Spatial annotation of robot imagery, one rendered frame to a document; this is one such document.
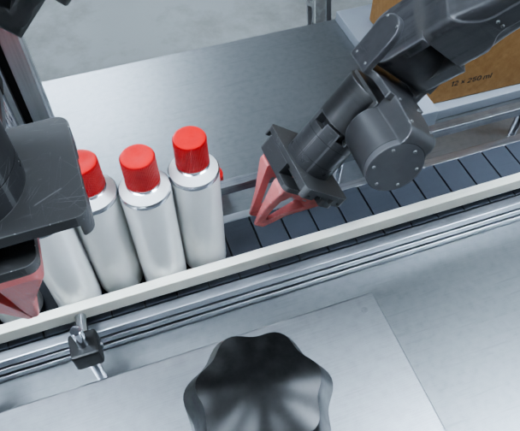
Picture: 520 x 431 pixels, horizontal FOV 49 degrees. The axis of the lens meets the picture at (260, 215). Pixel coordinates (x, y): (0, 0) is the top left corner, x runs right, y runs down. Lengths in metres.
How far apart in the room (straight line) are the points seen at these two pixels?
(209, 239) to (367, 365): 0.22
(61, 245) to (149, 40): 2.01
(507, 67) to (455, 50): 0.45
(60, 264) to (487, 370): 0.49
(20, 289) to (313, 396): 0.15
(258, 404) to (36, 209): 0.15
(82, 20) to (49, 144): 2.45
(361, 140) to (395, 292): 0.27
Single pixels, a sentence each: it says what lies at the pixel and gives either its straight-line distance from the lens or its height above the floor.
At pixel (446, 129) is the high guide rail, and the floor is 0.96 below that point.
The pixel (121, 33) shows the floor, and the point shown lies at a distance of 2.61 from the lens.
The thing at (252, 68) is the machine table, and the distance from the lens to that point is 1.03.
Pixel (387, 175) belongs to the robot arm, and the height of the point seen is 1.07.
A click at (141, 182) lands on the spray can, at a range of 0.54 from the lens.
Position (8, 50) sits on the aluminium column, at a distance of 0.61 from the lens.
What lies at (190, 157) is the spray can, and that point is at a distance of 0.55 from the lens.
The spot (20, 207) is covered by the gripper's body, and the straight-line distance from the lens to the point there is 0.26.
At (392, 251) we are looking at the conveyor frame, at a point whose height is 0.85.
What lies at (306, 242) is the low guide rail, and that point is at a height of 0.91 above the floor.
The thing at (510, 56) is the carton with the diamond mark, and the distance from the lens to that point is 0.99.
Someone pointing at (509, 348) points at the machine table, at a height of 0.83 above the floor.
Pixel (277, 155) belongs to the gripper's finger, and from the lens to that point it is 0.62.
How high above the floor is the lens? 1.47
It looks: 53 degrees down
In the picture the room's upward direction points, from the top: straight up
